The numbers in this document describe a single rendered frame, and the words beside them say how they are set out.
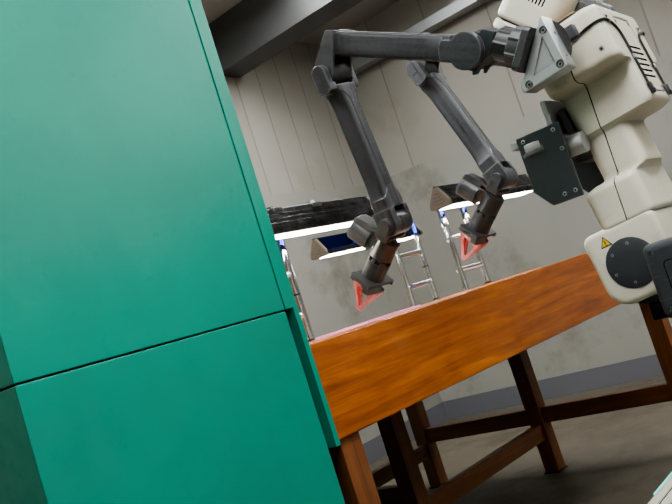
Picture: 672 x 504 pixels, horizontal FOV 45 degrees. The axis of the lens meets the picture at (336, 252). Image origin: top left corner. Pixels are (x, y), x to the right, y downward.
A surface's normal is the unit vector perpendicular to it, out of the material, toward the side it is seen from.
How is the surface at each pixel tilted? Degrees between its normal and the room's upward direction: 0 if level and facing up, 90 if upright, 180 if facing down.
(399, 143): 90
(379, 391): 90
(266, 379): 90
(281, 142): 90
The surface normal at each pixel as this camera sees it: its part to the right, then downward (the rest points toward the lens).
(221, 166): 0.70, -0.29
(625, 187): -0.60, 0.12
